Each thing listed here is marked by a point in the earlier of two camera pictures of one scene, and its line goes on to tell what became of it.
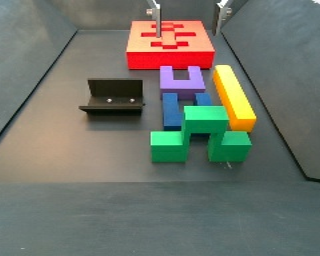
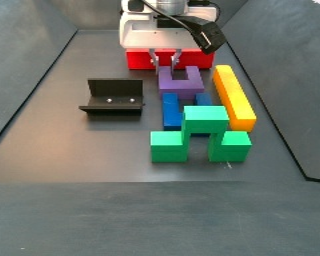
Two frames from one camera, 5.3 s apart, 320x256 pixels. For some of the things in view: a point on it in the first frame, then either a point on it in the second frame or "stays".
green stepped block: x=228 y=146 stays
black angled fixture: x=115 y=96 stays
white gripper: x=222 y=14 → x=140 y=33
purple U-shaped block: x=186 y=87 stays
